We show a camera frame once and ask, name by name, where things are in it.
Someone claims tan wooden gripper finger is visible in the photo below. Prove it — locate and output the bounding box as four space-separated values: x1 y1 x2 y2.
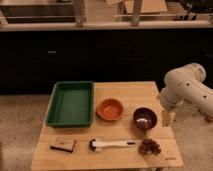
162 110 175 127

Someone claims dark brown bowl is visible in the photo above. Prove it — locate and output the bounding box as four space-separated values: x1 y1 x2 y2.
133 107 157 131

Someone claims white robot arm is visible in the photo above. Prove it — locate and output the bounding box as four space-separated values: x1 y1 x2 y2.
159 63 213 123

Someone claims green plastic tray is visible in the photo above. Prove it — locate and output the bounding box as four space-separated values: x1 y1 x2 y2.
46 81 94 128

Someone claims brown grape bunch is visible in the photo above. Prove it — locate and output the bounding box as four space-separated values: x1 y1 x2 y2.
139 139 161 155

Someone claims wooden table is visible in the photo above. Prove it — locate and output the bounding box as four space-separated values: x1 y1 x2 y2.
31 82 183 171

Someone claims orange bowl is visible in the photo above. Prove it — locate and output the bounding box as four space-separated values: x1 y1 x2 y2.
96 98 124 122

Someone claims brown wooden block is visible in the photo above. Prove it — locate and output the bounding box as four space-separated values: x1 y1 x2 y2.
50 137 76 153

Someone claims cardboard box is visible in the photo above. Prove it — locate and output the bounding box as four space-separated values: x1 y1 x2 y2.
124 0 167 13

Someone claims white handled brush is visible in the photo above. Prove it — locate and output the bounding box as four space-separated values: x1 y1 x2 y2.
89 139 136 152

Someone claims right wooden post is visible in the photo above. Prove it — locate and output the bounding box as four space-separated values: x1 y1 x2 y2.
131 0 143 26

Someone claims wooden post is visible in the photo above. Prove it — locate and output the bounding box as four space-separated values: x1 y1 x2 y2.
73 0 86 27
131 0 143 26

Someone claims left wooden post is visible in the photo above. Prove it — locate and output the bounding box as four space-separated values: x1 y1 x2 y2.
73 0 86 27

